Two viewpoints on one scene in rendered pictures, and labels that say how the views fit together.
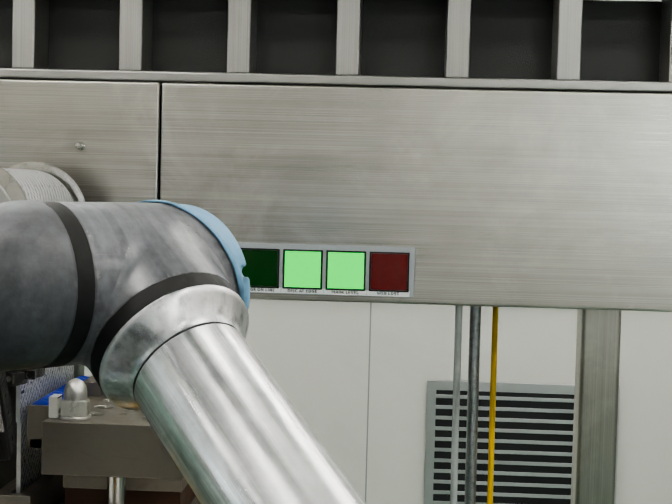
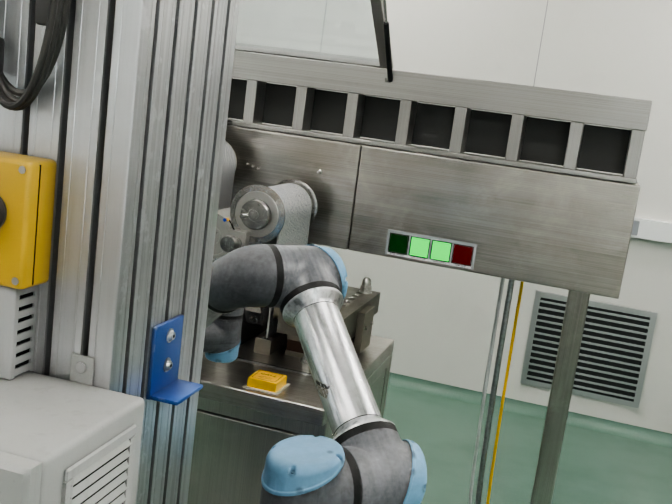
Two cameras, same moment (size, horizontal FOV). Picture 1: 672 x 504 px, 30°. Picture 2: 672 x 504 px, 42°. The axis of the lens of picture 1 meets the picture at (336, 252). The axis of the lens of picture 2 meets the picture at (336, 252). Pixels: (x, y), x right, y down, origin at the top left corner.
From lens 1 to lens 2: 72 cm
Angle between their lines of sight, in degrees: 15
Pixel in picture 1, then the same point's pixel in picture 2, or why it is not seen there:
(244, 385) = (330, 328)
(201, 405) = (313, 333)
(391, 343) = not seen: hidden behind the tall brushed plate
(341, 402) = (482, 295)
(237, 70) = (399, 143)
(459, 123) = (508, 184)
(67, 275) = (273, 277)
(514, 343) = not seen: hidden behind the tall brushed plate
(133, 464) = not seen: hidden behind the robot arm
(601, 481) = (567, 375)
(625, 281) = (584, 277)
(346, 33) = (456, 131)
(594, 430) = (567, 348)
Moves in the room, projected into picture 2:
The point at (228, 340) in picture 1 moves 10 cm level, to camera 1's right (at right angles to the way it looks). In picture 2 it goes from (329, 309) to (384, 319)
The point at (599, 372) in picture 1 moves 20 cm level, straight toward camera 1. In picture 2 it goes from (574, 319) to (559, 332)
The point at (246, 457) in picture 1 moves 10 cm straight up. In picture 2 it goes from (325, 356) to (332, 299)
